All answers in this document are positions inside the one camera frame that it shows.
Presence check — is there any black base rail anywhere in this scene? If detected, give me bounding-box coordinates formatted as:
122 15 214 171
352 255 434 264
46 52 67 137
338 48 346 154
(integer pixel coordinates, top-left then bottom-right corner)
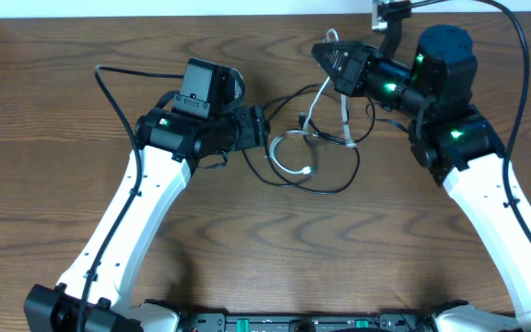
140 299 520 332

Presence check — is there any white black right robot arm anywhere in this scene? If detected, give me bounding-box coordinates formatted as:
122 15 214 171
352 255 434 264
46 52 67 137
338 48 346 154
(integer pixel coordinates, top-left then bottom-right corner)
312 25 531 331

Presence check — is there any white USB cable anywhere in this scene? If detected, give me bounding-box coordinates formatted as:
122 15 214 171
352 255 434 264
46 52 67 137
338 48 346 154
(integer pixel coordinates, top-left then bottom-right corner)
268 28 359 176

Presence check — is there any black USB cable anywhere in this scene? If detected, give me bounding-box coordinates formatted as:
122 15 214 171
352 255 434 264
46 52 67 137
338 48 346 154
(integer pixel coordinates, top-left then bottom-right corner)
241 82 377 196

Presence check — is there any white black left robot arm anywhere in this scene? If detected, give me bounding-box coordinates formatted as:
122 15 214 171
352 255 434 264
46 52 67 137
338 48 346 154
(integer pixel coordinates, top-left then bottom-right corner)
24 58 268 331

